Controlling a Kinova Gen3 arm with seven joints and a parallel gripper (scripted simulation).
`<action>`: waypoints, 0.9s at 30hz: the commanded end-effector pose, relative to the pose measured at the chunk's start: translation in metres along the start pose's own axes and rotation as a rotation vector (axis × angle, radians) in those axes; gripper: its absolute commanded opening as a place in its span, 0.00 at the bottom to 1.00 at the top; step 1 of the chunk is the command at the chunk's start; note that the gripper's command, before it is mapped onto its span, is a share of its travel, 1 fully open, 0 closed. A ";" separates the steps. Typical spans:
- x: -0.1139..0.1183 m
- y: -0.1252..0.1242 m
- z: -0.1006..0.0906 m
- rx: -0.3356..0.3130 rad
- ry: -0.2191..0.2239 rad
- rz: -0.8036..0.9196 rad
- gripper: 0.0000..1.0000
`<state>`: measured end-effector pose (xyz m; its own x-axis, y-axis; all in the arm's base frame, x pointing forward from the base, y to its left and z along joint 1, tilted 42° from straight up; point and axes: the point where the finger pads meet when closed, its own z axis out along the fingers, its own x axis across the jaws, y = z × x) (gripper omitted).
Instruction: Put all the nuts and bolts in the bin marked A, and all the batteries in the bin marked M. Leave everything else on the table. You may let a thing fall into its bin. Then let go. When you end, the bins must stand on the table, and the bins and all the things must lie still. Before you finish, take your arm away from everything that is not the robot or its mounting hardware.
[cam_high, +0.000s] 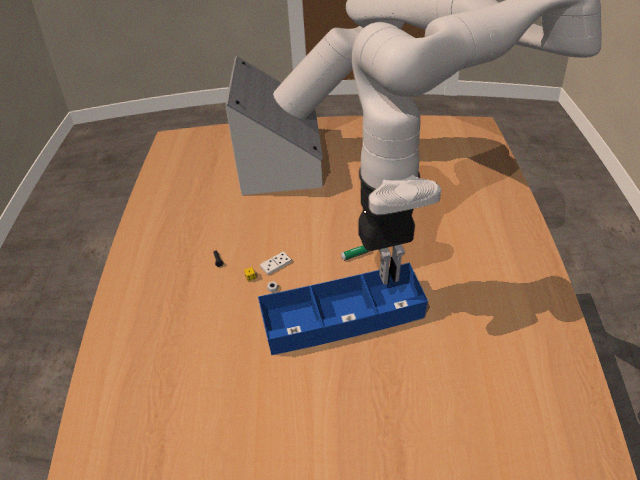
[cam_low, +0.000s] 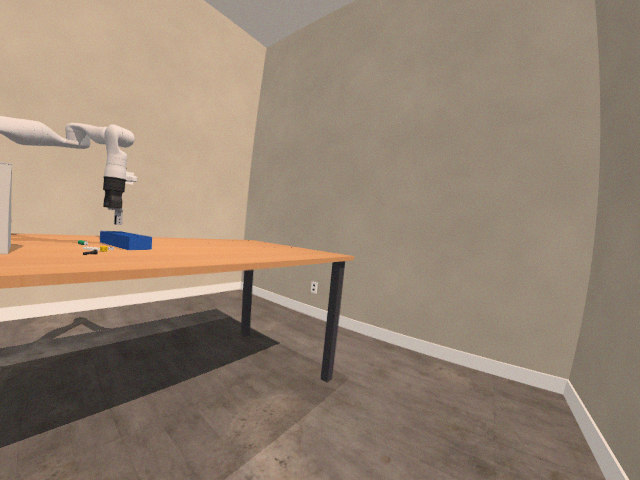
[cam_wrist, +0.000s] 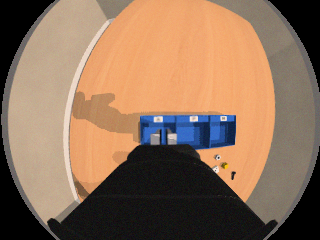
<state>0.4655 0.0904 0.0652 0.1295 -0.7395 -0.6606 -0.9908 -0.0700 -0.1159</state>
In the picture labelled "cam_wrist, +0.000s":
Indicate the white domino tile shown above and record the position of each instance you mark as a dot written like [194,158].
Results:
[216,169]

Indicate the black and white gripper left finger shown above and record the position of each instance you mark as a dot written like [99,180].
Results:
[155,138]

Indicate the blue three-compartment bin rack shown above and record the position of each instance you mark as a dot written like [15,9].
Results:
[199,131]

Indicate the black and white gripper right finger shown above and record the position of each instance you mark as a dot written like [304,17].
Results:
[171,138]

